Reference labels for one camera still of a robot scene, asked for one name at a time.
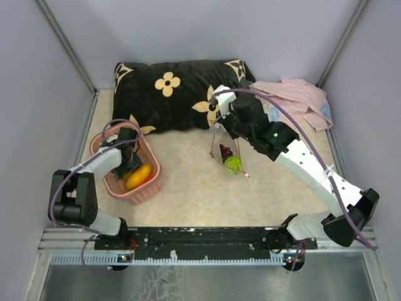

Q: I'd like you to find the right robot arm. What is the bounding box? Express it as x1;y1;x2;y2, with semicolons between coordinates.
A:
214;89;379;248

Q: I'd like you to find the clear zip top bag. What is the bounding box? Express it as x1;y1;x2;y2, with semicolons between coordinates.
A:
209;120;249;177

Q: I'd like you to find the purple grape bunch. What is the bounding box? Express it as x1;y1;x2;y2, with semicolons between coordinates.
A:
219;144;233;161

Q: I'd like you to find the aluminium frame post right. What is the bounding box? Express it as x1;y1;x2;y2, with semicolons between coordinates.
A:
316;0;371;88

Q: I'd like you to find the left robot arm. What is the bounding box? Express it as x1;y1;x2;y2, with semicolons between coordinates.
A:
48;127;141;249

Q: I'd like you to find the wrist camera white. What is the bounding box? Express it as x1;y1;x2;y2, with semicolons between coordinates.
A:
212;85;236;119
100;134;120;148

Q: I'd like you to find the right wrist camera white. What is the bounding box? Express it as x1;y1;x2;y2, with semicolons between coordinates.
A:
212;85;236;119

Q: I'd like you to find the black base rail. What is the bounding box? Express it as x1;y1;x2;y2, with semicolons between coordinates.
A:
95;227;299;260

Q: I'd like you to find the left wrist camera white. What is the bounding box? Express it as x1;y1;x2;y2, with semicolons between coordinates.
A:
100;134;120;148

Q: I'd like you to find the pink plastic basket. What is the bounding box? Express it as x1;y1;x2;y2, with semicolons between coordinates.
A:
102;135;162;204

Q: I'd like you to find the aluminium frame post left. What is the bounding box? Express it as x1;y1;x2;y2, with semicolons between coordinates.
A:
34;0;98;95

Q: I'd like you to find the pink printed cloth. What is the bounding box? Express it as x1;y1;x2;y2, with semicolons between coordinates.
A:
250;79;333;132

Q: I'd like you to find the green custard apple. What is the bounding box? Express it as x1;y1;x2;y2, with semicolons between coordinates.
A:
224;156;242;174

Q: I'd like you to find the aluminium frame post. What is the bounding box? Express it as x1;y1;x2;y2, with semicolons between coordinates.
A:
316;0;371;88
34;0;98;95

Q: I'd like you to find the orange mango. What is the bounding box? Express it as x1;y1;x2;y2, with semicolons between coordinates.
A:
125;165;152;191

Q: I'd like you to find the black floral pillow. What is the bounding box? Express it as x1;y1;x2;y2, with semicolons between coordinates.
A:
113;59;256;134

